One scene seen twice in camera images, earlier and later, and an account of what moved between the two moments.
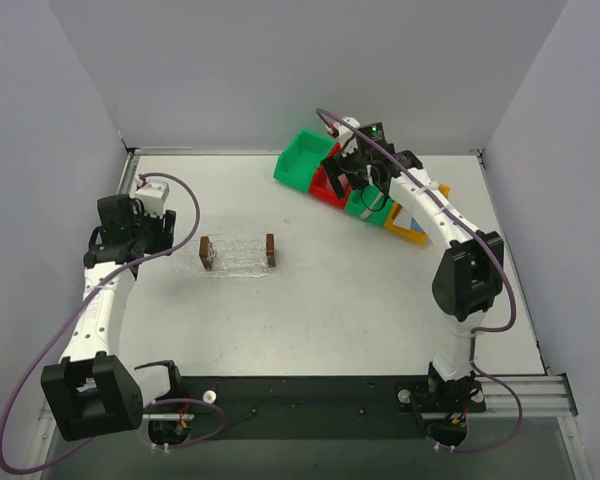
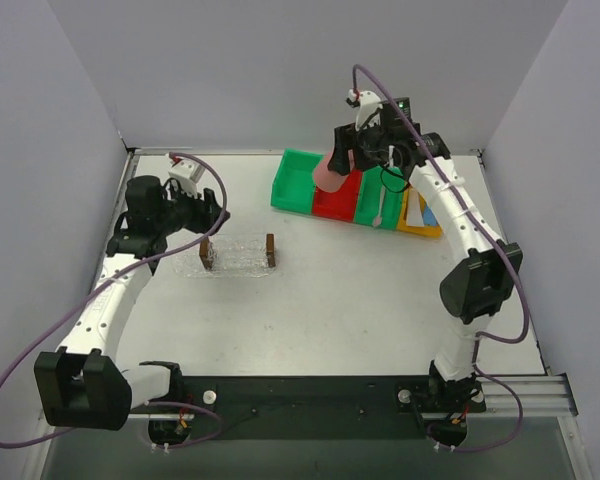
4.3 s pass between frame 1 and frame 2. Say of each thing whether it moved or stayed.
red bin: moved
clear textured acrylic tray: stayed
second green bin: stayed
